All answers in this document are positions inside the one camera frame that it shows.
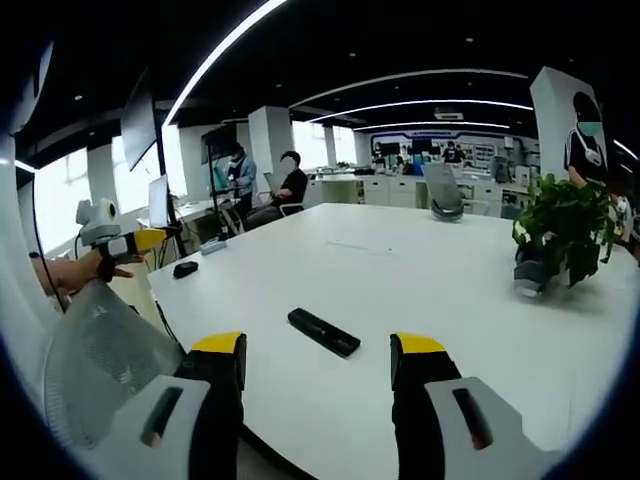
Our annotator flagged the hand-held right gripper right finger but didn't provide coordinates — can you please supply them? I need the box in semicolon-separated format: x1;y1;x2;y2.
389;331;547;480

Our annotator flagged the white pillar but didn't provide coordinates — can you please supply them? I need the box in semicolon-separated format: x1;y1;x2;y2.
247;105;294;207

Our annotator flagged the grey mesh office chair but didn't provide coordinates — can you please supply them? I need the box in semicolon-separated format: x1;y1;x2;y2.
42;279;189;451

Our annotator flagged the black floor stand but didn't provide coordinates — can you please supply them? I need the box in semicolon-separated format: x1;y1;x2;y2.
152;99;189;265

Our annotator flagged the black cable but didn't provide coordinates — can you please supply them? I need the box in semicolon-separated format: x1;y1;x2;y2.
27;169;69;314

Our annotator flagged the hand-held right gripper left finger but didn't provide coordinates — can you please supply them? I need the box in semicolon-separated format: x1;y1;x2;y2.
97;330;248;480

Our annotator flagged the person's left hand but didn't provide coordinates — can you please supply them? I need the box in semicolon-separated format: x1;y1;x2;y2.
49;246;149;297

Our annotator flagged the white desktop monitor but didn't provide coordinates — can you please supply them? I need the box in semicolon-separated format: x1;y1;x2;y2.
147;174;171;229

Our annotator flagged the green potted plant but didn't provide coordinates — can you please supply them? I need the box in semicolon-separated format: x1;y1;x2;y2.
511;172;617;299

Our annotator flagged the black tripod stand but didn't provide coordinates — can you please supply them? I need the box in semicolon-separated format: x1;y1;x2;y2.
200;130;246;240

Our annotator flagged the black remote control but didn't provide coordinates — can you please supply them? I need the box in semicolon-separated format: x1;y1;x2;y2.
286;307;362;358

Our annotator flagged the wall-mounted black screen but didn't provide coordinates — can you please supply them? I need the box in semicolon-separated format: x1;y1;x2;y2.
120;67;159;173

